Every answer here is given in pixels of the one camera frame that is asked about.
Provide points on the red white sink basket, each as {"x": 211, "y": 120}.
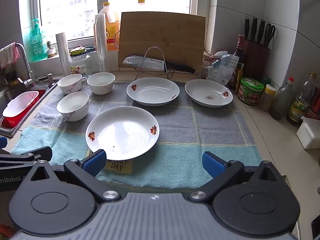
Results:
{"x": 15, "y": 123}

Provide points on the green lidded sauce jar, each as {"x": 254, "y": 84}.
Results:
{"x": 250, "y": 92}

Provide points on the white bowl pink flower print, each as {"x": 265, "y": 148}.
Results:
{"x": 69, "y": 82}
{"x": 73, "y": 106}
{"x": 101, "y": 83}

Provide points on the steel sink knob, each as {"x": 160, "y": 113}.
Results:
{"x": 49, "y": 78}

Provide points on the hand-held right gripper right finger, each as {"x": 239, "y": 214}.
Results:
{"x": 213, "y": 165}

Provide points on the grey blue checked towel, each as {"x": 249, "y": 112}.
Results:
{"x": 200, "y": 130}

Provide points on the white flowered plate with stain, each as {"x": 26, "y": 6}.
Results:
{"x": 208, "y": 93}

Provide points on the black binder clip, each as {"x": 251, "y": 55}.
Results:
{"x": 208, "y": 54}

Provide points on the bamboo cutting board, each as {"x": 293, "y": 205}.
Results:
{"x": 162, "y": 35}

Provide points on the white plastic basket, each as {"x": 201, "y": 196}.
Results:
{"x": 20, "y": 102}

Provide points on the grey glass bottle red cap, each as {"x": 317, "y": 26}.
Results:
{"x": 281, "y": 100}

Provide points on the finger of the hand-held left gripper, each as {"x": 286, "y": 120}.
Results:
{"x": 40, "y": 153}
{"x": 3, "y": 143}

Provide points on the glass jar yellow green lid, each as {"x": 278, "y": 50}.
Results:
{"x": 80, "y": 65}

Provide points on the green capped jar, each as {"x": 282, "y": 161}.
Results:
{"x": 266, "y": 80}

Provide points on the window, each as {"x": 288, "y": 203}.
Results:
{"x": 70, "y": 10}

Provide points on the steel sink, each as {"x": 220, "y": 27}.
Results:
{"x": 10, "y": 131}

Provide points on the green plastic bottle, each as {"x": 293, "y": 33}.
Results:
{"x": 44, "y": 45}

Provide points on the yellow capped bottle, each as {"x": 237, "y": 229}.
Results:
{"x": 141, "y": 3}

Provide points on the dark soy sauce bottle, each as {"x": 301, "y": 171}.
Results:
{"x": 240, "y": 52}

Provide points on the short clear plastic roll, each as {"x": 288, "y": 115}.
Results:
{"x": 62, "y": 52}

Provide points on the white plastic box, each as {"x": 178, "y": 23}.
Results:
{"x": 308, "y": 132}

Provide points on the small potted plant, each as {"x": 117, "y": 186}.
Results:
{"x": 51, "y": 52}

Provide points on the pink dish cloth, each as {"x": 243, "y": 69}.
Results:
{"x": 8, "y": 56}

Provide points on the white bag red print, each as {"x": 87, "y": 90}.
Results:
{"x": 205, "y": 67}

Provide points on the dark round container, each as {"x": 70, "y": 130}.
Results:
{"x": 90, "y": 48}

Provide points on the red labelled bottle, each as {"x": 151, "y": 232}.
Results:
{"x": 315, "y": 102}

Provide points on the dark red knife block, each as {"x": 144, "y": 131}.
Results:
{"x": 255, "y": 60}

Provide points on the steel faucet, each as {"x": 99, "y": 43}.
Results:
{"x": 25, "y": 60}

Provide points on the green pump soap bottle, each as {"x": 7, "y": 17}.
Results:
{"x": 36, "y": 42}

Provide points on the yellow spice jar white cap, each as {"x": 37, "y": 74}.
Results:
{"x": 266, "y": 98}

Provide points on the white printed plastic bag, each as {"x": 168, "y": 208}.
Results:
{"x": 222, "y": 67}

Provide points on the white plate red flowers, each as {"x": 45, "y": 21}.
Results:
{"x": 122, "y": 132}
{"x": 152, "y": 91}

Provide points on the orange cooking wine jug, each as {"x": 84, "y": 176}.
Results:
{"x": 111, "y": 30}

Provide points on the tall clear plastic roll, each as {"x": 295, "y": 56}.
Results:
{"x": 101, "y": 45}

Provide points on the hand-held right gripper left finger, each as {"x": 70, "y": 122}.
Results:
{"x": 94, "y": 163}

